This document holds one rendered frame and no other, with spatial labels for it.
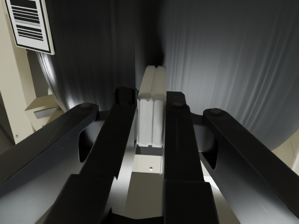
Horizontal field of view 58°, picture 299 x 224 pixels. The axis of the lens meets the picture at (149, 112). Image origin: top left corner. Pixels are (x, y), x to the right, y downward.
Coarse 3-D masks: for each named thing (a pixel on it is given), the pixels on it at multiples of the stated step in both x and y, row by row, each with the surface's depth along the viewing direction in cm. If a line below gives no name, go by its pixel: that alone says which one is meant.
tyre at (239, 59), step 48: (48, 0) 19; (96, 0) 18; (144, 0) 18; (192, 0) 18; (240, 0) 18; (288, 0) 18; (96, 48) 20; (144, 48) 20; (192, 48) 20; (240, 48) 20; (288, 48) 19; (96, 96) 23; (192, 96) 23; (240, 96) 22; (288, 96) 22
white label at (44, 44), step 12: (12, 0) 20; (24, 0) 20; (36, 0) 19; (12, 12) 21; (24, 12) 20; (36, 12) 20; (12, 24) 22; (24, 24) 21; (36, 24) 21; (48, 24) 20; (24, 36) 22; (36, 36) 21; (48, 36) 21; (36, 48) 22; (48, 48) 21
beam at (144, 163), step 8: (56, 112) 92; (64, 112) 92; (48, 120) 88; (136, 160) 86; (144, 160) 86; (152, 160) 86; (160, 160) 86; (136, 168) 88; (144, 168) 88; (152, 168) 87; (160, 168) 87
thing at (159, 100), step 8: (160, 72) 18; (160, 80) 16; (160, 88) 15; (152, 96) 14; (160, 96) 14; (152, 104) 14; (160, 104) 14; (152, 112) 14; (160, 112) 14; (152, 120) 14; (160, 120) 14; (152, 128) 15; (160, 128) 14; (152, 136) 15; (160, 136) 15; (152, 144) 15; (160, 144) 15
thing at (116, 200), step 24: (120, 96) 13; (120, 120) 12; (96, 144) 10; (120, 144) 10; (96, 168) 8; (120, 168) 8; (72, 192) 7; (96, 192) 7; (120, 192) 9; (48, 216) 6; (72, 216) 6; (96, 216) 6
